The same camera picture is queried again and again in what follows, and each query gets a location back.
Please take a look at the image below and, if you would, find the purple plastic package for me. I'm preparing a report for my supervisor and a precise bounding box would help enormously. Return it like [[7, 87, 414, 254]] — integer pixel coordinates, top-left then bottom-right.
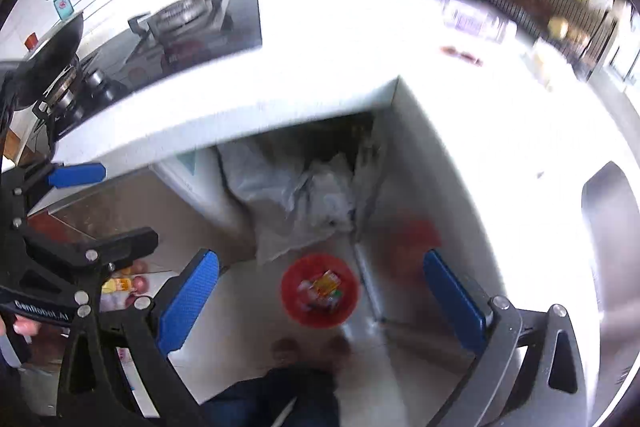
[[442, 0, 518, 42]]

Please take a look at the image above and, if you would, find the red sauce packet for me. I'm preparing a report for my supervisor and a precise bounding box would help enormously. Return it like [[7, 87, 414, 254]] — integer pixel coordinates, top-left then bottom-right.
[[440, 46, 483, 66]]

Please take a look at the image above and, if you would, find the black gas stove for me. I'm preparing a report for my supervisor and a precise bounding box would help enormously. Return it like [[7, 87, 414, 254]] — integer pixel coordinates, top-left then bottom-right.
[[32, 0, 262, 144]]

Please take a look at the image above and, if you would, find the person's left hand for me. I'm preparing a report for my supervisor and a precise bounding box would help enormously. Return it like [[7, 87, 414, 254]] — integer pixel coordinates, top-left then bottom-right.
[[0, 314, 41, 337]]

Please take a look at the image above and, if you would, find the large white woven sack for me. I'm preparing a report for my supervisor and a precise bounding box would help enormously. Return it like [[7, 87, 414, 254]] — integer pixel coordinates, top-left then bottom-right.
[[218, 134, 356, 265]]

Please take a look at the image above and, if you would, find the stainless steel sink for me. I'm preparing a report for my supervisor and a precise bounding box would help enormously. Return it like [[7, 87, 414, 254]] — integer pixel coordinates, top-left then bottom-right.
[[582, 161, 639, 426]]

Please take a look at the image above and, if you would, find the black wok with lid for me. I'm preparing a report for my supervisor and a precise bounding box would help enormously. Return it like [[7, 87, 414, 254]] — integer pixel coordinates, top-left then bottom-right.
[[1, 12, 84, 110]]

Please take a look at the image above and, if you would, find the black wire rack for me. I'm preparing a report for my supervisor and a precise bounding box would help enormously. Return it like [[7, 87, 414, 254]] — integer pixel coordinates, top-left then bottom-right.
[[482, 0, 616, 78]]

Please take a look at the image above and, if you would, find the red plastic trash bucket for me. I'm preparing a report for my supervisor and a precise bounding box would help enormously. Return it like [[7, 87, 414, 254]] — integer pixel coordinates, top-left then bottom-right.
[[280, 254, 359, 329]]

